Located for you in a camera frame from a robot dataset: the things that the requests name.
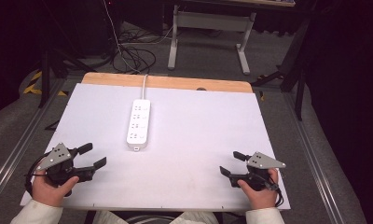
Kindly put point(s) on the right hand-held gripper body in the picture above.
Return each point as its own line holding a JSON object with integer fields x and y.
{"x": 262, "y": 161}

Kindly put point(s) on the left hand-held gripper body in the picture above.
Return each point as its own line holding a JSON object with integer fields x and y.
{"x": 55, "y": 157}

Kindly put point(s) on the person's left hand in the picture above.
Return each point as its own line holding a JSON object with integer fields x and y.
{"x": 48, "y": 193}

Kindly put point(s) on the person's right hand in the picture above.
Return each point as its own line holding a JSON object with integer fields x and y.
{"x": 264, "y": 199}

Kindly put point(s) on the white board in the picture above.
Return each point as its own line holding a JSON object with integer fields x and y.
{"x": 190, "y": 149}

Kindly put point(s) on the white power strip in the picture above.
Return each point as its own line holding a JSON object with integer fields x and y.
{"x": 138, "y": 124}

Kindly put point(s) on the person's lap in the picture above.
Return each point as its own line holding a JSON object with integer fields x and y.
{"x": 113, "y": 218}

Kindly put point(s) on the yellow black floor tape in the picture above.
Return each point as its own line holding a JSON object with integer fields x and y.
{"x": 35, "y": 84}

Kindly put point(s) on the black metal stand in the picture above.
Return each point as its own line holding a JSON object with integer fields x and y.
{"x": 45, "y": 74}
{"x": 295, "y": 71}

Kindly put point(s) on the wooden table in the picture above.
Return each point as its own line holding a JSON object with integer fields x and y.
{"x": 175, "y": 82}

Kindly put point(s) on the aluminium floor rail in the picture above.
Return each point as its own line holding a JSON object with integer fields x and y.
{"x": 20, "y": 146}
{"x": 315, "y": 161}

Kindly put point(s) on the white metal desk frame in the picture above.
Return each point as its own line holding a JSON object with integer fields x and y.
{"x": 211, "y": 20}

